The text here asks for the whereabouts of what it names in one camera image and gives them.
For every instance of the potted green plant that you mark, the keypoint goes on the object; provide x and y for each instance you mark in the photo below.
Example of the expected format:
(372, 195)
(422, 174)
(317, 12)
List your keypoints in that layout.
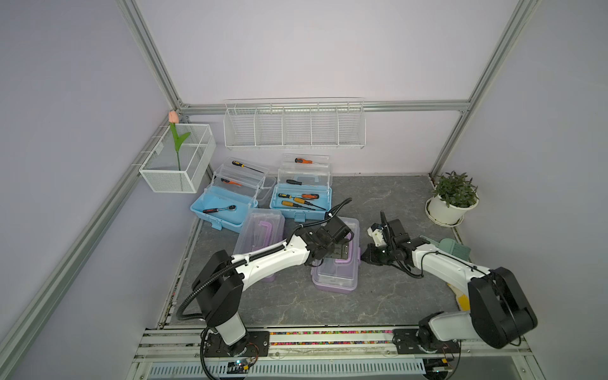
(453, 196)

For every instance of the orange screwdriver in middle lid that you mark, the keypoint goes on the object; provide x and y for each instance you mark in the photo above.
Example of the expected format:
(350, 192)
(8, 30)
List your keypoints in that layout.
(303, 161)

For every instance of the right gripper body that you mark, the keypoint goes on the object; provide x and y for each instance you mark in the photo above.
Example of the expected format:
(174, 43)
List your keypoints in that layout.
(378, 255)

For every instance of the yellow work glove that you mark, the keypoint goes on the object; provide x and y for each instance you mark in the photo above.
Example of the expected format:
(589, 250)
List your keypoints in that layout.
(463, 302)

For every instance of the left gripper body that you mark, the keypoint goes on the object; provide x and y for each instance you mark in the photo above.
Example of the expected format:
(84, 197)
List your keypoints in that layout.
(339, 252)

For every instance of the black yellow screwdriver in lid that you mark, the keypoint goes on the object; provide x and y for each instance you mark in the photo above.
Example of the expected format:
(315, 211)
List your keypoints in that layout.
(242, 165)

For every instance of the yellow handled screwdriver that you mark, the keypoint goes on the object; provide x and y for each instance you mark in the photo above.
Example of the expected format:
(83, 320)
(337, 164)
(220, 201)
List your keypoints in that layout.
(296, 205)
(307, 203)

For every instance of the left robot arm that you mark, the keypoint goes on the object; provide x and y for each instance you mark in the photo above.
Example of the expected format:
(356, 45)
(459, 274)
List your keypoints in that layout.
(216, 293)

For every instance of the red handled ratchet wrench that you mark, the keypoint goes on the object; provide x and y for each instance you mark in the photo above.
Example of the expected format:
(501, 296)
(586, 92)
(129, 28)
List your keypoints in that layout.
(230, 208)

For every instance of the pink artificial tulip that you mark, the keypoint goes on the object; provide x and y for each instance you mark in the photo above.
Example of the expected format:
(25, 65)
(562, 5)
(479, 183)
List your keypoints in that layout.
(179, 140)

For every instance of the blue toolbox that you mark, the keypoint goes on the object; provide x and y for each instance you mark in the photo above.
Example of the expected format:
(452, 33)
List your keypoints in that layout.
(316, 179)
(255, 190)

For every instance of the purple toolbox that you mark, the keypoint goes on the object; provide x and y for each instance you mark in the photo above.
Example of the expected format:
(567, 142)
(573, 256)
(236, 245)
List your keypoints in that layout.
(341, 276)
(262, 228)

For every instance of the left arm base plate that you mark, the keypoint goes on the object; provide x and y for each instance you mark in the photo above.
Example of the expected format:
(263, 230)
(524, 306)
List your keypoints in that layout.
(253, 344)

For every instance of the white wire wall shelf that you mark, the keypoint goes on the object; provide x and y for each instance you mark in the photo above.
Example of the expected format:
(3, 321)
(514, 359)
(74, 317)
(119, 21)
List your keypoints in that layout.
(299, 123)

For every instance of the white mesh wall basket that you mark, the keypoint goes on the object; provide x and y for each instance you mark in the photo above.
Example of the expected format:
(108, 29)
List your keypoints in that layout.
(159, 168)

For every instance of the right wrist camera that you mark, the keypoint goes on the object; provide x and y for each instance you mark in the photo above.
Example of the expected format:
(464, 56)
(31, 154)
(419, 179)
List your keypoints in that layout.
(377, 235)

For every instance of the yellow black orange screwdriver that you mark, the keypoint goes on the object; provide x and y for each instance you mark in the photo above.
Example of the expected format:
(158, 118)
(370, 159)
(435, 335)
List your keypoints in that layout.
(303, 196)

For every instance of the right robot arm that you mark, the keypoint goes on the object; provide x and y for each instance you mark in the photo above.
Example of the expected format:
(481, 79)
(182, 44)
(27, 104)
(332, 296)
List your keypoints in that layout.
(499, 314)

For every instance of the orange screwdriver in left tray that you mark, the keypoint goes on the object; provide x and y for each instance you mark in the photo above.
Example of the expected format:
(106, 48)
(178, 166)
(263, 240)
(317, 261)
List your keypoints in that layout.
(230, 182)

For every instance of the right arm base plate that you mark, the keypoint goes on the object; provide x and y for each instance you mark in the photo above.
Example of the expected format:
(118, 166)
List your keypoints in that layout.
(416, 341)

